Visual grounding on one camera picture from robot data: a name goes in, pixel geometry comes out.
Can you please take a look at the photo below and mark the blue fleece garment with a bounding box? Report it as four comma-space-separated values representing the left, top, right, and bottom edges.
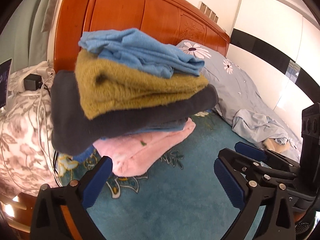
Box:
78, 28, 204, 79

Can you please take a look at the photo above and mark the beige fuzzy sweater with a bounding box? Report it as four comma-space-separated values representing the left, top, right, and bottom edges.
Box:
263, 138, 290, 153

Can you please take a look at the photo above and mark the light blue shirt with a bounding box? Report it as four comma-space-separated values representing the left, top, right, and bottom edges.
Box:
232, 109, 289, 145

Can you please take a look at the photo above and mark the teal floral bed blanket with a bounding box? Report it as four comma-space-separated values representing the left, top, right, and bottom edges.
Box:
57, 109, 271, 240

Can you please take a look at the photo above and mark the grey floral cloth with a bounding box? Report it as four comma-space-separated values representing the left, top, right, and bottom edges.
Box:
1, 76, 58, 198

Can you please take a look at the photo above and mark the floral light blue duvet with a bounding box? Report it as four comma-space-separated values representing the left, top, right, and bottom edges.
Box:
177, 40, 302, 161

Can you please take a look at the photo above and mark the dark grey folded garment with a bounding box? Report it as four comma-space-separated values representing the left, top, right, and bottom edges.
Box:
50, 70, 218, 155

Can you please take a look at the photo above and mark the pink fleece garment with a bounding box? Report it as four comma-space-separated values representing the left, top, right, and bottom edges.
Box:
93, 118, 196, 177

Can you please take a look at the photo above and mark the white black wardrobe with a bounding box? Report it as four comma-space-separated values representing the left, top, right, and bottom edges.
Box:
227, 0, 319, 136

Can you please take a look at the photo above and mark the black power adapter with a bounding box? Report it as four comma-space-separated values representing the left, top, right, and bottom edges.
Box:
23, 74, 43, 91

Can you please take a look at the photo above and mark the olive green fuzzy sweater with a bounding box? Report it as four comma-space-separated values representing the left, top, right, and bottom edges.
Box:
74, 49, 208, 120

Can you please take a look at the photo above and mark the dark tablet screen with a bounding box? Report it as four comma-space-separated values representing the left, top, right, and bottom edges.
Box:
0, 59, 12, 108

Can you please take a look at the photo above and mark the orange wooden headboard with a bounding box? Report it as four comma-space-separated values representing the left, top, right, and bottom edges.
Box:
54, 0, 230, 72

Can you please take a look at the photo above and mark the white cable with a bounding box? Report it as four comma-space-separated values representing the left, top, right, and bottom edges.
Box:
1, 69, 62, 188

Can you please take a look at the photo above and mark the wall switch panel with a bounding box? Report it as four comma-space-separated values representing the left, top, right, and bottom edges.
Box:
198, 1, 219, 23

